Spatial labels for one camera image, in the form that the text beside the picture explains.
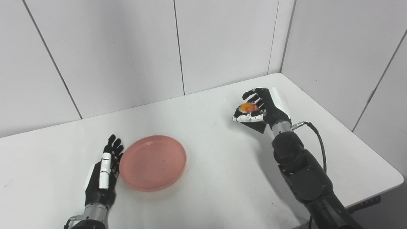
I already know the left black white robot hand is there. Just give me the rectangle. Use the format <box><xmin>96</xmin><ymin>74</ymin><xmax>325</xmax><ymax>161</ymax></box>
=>
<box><xmin>84</xmin><ymin>134</ymin><xmax>124</xmax><ymax>209</ymax></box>

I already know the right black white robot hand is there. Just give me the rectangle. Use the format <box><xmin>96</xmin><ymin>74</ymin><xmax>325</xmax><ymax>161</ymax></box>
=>
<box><xmin>232</xmin><ymin>88</ymin><xmax>292</xmax><ymax>129</ymax></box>

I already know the chocolate cake slice with fruit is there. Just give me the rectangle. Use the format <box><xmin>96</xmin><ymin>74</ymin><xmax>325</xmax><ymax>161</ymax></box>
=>
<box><xmin>235</xmin><ymin>102</ymin><xmax>267</xmax><ymax>134</ymax></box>

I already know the pink round plate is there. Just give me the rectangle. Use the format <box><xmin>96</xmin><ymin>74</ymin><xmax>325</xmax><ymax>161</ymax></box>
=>
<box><xmin>119</xmin><ymin>135</ymin><xmax>187</xmax><ymax>192</ymax></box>

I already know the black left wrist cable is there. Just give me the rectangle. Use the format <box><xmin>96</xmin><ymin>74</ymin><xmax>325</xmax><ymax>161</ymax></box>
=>
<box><xmin>63</xmin><ymin>215</ymin><xmax>84</xmax><ymax>229</ymax></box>

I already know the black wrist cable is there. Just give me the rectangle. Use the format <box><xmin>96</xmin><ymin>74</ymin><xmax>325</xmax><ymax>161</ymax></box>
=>
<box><xmin>63</xmin><ymin>215</ymin><xmax>84</xmax><ymax>229</ymax></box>
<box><xmin>291</xmin><ymin>121</ymin><xmax>328</xmax><ymax>229</ymax></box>

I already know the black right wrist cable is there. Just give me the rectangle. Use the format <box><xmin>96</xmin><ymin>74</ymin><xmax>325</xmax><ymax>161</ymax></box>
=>
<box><xmin>291</xmin><ymin>121</ymin><xmax>328</xmax><ymax>229</ymax></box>

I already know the black table frame bracket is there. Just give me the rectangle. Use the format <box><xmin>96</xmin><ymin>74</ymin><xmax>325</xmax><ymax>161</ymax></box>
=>
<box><xmin>348</xmin><ymin>195</ymin><xmax>381</xmax><ymax>214</ymax></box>

